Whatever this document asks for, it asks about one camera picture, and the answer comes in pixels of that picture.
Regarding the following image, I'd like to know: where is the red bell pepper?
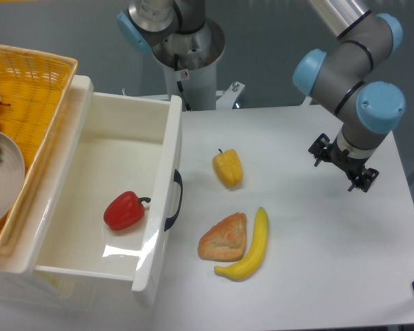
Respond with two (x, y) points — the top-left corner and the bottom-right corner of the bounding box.
(103, 191), (151, 231)

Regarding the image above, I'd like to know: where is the white drawer cabinet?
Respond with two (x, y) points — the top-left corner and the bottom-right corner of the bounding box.
(0, 75), (94, 307)

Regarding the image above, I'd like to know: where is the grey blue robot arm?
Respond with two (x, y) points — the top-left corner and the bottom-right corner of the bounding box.
(117, 1), (406, 191)

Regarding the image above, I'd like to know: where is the grey plate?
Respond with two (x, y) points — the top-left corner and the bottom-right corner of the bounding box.
(0, 132), (26, 220)

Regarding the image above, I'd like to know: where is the metal table bracket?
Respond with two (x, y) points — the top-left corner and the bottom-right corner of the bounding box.
(216, 81), (245, 110)

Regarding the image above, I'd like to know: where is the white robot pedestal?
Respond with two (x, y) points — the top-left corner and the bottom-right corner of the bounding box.
(152, 19), (226, 110)

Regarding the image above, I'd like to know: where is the black drawer handle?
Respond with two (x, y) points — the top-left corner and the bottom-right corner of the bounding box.
(164, 169), (184, 232)

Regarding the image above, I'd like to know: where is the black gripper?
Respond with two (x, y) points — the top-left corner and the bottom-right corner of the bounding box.
(308, 133), (380, 192)

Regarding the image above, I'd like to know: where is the yellow bell pepper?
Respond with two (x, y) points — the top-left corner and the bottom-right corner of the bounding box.
(213, 149), (243, 188)

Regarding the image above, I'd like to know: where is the brown croissant pastry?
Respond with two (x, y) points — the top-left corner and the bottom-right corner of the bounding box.
(197, 212), (247, 262)

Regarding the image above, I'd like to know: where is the yellow woven basket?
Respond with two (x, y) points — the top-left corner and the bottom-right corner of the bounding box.
(0, 44), (78, 249)

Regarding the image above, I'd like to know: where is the yellow banana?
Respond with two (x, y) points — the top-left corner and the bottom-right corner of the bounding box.
(214, 207), (269, 281)

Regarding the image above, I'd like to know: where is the white top drawer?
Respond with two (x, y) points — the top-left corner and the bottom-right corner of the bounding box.
(36, 93), (182, 308)

